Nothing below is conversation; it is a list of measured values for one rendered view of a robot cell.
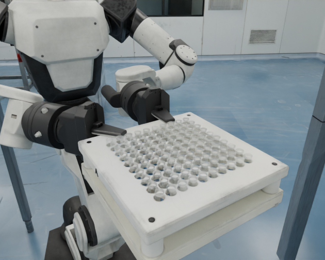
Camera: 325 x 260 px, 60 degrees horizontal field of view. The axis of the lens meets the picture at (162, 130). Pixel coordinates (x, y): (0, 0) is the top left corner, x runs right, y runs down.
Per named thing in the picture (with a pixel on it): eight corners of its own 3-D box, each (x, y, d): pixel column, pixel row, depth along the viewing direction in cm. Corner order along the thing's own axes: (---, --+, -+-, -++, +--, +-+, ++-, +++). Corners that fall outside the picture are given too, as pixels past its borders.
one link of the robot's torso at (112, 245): (68, 245, 129) (69, 205, 93) (108, 227, 139) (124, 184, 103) (79, 278, 123) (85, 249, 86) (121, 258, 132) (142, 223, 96)
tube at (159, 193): (166, 236, 38) (166, 192, 35) (158, 240, 37) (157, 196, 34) (161, 229, 39) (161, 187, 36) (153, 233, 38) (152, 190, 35)
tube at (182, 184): (187, 225, 40) (189, 183, 36) (179, 229, 39) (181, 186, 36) (181, 219, 41) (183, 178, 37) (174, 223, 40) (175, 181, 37)
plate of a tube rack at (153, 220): (288, 176, 42) (290, 165, 42) (146, 248, 31) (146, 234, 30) (190, 119, 61) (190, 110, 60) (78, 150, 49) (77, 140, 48)
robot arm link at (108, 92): (156, 120, 74) (140, 106, 83) (155, 80, 69) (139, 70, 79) (114, 128, 70) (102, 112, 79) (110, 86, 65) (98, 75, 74)
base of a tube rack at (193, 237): (281, 202, 45) (284, 190, 44) (147, 277, 33) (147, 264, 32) (189, 139, 63) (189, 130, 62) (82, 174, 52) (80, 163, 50)
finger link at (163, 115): (163, 125, 54) (150, 113, 59) (178, 122, 55) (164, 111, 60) (163, 117, 53) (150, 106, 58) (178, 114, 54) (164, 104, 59)
